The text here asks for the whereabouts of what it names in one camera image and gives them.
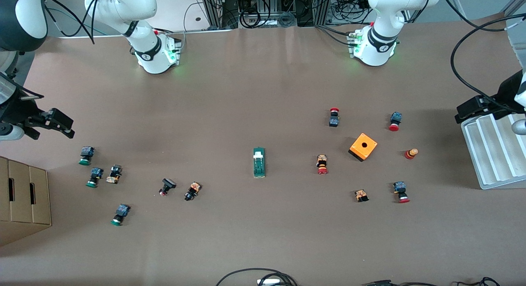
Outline black looped cable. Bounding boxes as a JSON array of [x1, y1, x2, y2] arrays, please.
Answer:
[[216, 268, 298, 286]]

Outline white ribbed tray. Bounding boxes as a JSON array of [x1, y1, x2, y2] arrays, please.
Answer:
[[461, 113, 526, 190]]

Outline aluminium profile frame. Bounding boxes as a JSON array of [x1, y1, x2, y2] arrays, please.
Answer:
[[201, 0, 240, 30], [311, 0, 334, 25]]

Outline brown cardboard box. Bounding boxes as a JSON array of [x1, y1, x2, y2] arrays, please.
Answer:
[[0, 156, 52, 247]]

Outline green load switch white handle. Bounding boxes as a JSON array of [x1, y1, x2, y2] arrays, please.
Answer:
[[252, 147, 267, 178]]

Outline tangled black cables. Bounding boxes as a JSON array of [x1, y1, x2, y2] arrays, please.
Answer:
[[329, 0, 372, 23]]

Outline black coiled cable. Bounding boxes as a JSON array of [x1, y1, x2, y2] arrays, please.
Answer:
[[240, 7, 262, 29]]

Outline black flat button red terminal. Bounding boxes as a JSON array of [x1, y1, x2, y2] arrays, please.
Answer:
[[159, 178, 177, 197]]

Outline white board with hole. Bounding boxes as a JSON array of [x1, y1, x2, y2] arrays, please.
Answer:
[[58, 0, 235, 39]]

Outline orange button enclosure box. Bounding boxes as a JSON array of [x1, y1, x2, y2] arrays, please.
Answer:
[[348, 133, 378, 162]]

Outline black thin cable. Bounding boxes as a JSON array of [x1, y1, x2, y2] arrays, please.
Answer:
[[362, 279, 438, 286], [456, 277, 502, 286]]

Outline green mushroom push button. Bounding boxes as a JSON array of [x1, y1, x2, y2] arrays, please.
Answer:
[[79, 146, 95, 166], [86, 167, 104, 188], [110, 203, 131, 226]]

